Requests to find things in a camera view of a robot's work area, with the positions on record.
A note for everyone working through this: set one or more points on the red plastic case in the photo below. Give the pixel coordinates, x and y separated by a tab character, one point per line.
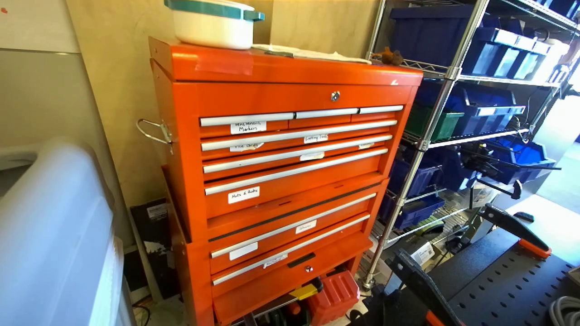
337	295

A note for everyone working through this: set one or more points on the blue bin right lower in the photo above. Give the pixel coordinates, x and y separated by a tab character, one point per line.
516	159

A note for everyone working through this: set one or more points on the orange lower tool cabinet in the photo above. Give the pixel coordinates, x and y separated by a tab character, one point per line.
241	250

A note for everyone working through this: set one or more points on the white pot with green rim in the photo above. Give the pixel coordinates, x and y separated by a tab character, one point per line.
214	21

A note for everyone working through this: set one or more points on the blue bin top shelf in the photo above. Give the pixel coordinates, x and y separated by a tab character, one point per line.
500	52

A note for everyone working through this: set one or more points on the white plastic bin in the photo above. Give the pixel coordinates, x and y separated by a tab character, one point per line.
60	261

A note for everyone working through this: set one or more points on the black perforated work bench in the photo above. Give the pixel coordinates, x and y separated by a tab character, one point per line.
515	275

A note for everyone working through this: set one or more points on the blue bin shelf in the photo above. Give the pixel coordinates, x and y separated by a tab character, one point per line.
411	212
500	52
484	110

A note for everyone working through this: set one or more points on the chrome wire shelving rack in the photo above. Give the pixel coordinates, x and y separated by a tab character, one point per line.
547	20

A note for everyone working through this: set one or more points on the white cloth on chest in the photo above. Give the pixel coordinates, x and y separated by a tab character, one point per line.
306	54

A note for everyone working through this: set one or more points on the green storage bin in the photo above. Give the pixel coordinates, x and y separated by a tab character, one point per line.
444	127

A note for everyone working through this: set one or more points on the blue bin bottom shelf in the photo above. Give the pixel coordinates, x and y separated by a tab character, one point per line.
411	212

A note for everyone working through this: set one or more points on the blue bin middle shelf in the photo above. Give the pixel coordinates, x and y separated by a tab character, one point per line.
484	110

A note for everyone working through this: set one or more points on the orange upper tool chest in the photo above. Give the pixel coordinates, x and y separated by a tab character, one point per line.
255	136

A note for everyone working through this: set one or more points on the blue bin lower left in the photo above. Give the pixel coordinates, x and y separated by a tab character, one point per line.
438	168

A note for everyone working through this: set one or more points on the dark blue storage tote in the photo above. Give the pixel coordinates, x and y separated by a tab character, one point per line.
428	32

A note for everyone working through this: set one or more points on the chrome side handle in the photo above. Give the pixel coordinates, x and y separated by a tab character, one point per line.
154	130

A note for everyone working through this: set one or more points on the black box on floor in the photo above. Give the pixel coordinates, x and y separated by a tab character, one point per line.
152	228

